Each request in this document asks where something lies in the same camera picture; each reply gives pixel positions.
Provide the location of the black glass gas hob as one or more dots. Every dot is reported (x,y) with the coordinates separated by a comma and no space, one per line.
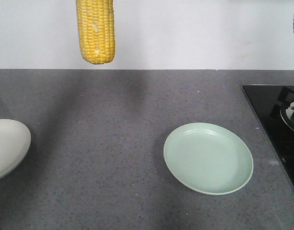
(262,98)

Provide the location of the black gas burner grate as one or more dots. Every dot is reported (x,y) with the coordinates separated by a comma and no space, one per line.
(286,110)

